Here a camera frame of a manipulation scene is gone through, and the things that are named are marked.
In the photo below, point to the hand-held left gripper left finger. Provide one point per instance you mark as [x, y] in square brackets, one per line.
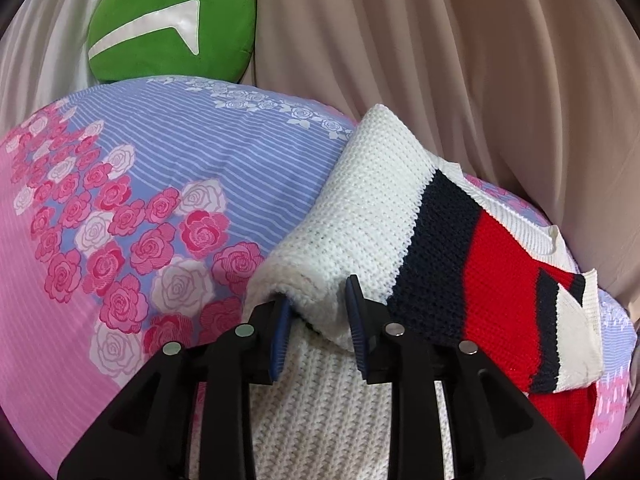
[280, 341]

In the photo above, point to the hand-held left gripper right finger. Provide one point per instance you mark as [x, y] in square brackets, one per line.
[356, 331]

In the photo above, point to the white knit sweater with stripes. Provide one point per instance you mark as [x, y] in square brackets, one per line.
[360, 200]

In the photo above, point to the floral pink and blue bedsheet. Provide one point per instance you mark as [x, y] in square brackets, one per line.
[150, 160]

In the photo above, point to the beige curtain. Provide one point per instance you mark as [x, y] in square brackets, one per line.
[450, 60]

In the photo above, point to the green cushion with white mark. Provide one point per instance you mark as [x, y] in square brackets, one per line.
[210, 50]

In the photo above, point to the white curtain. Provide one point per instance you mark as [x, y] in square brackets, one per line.
[50, 35]

